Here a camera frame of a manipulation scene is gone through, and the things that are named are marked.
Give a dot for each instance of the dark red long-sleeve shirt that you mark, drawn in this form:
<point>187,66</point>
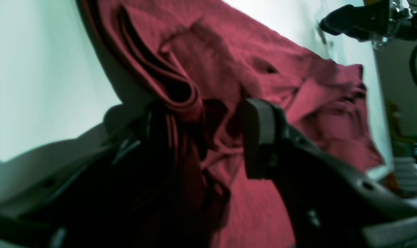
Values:
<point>201,58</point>

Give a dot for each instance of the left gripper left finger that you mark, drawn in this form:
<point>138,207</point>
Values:
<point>108,198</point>

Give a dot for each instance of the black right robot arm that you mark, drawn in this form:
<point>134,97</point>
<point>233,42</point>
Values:
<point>379,21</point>

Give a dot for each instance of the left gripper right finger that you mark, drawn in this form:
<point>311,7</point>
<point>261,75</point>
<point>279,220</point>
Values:
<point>330,203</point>

